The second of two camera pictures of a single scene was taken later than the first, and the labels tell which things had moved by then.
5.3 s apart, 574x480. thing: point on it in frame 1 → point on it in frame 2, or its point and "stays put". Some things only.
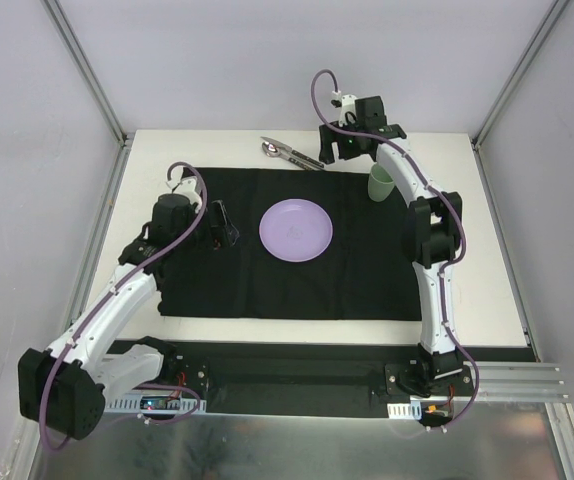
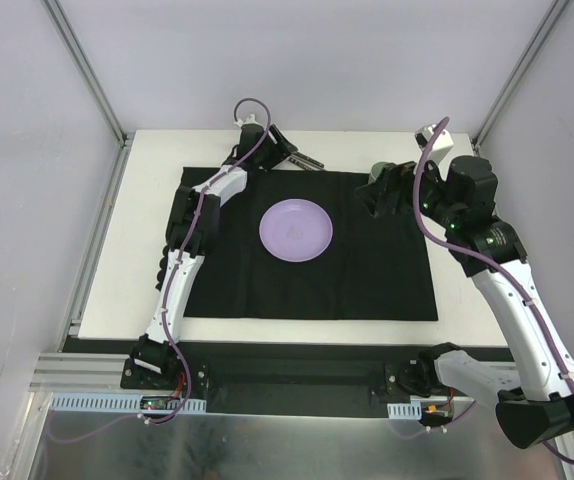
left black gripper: x=218 y=222 → x=281 y=147
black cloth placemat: x=312 y=245 stays put
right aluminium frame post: x=553 y=16 stays put
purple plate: x=296 y=230 stays put
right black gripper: x=334 y=138 → x=387 y=185
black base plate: x=318 y=377 stays put
